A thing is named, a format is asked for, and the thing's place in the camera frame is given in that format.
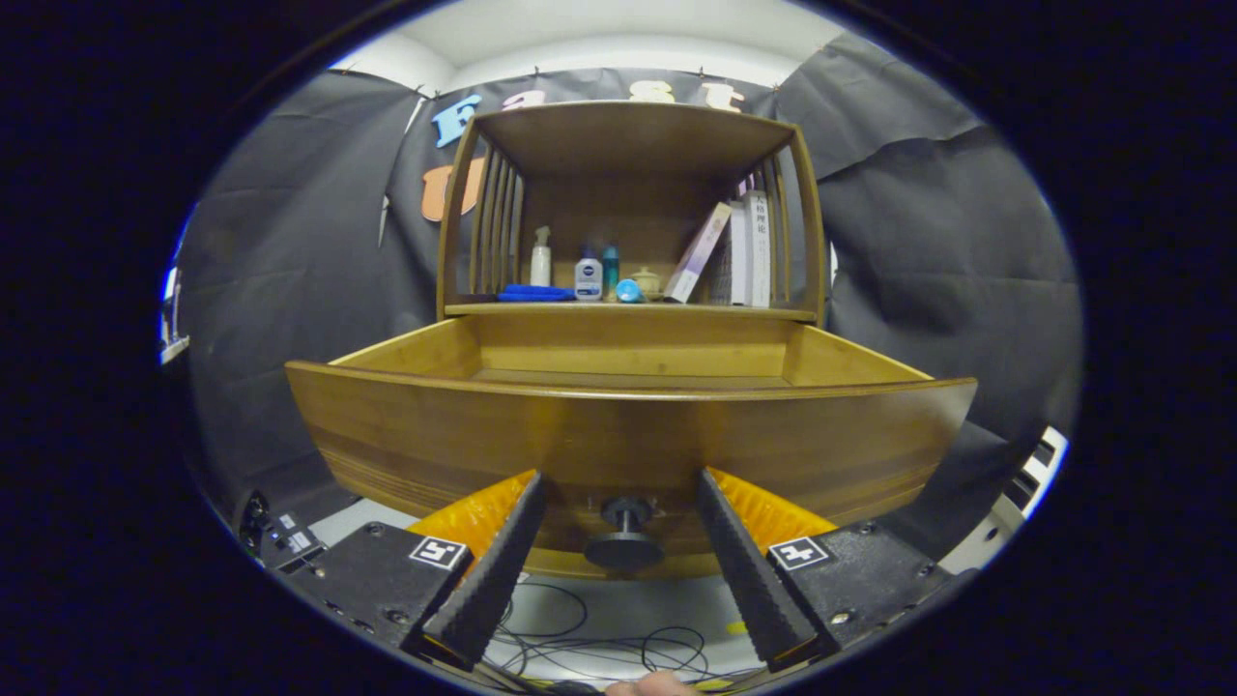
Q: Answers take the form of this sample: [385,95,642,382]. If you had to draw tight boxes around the white slotted panel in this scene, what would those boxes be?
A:
[1000,425,1071,520]

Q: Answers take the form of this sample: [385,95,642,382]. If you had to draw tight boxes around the wooden drawer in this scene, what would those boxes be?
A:
[283,311,979,581]

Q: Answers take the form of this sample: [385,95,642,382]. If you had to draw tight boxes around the thin white book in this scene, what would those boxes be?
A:
[728,200,747,305]

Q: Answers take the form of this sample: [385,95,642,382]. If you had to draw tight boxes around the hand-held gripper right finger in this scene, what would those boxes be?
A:
[696,467,967,673]

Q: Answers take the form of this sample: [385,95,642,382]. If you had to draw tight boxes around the wooden cabinet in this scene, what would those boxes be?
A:
[435,100,829,325]

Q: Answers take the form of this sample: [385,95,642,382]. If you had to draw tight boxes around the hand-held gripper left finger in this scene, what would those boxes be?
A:
[285,470,549,673]

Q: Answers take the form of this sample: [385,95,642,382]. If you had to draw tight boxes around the wooden countertop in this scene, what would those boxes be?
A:
[443,295,820,323]

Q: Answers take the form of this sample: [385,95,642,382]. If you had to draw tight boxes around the black floor equipment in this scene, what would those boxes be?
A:
[237,488,330,578]

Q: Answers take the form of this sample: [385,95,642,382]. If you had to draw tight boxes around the bright equipment stand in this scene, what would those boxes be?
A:
[159,266,191,366]

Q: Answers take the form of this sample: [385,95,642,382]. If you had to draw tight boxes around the purple white book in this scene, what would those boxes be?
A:
[663,201,734,305]

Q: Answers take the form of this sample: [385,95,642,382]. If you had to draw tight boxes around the black drawer knob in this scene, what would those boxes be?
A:
[583,497,666,571]

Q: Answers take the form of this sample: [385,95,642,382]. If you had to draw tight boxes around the black floor cables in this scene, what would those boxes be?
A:
[483,578,755,692]

